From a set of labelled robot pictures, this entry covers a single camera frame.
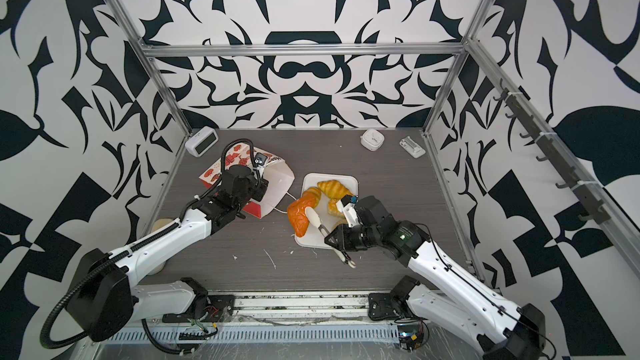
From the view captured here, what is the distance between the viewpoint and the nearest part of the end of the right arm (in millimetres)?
518

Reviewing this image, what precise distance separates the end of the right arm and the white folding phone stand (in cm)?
59

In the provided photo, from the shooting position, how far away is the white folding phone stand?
1.13 metres
